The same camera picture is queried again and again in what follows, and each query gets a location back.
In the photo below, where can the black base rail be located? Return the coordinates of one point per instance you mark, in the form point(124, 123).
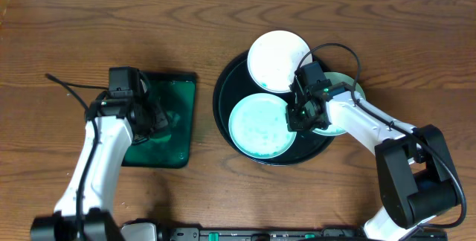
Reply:
point(260, 234)

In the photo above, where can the green sponge cloth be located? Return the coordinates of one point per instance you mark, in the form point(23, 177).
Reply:
point(167, 133)

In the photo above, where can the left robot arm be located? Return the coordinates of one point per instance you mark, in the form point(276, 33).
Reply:
point(84, 211)

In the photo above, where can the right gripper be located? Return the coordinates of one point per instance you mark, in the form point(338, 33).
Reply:
point(294, 124)

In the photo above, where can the white plate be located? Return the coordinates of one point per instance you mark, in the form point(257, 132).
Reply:
point(273, 59)

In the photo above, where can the teal plate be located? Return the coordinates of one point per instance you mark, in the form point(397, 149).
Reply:
point(257, 126)
point(336, 77)

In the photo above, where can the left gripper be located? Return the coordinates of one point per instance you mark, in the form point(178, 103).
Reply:
point(157, 118)

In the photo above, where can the black rectangular tray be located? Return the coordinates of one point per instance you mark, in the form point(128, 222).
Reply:
point(175, 92)

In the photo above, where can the black round tray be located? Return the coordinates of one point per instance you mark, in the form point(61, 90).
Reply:
point(235, 83)

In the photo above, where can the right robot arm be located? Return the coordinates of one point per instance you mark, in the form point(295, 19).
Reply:
point(417, 177)

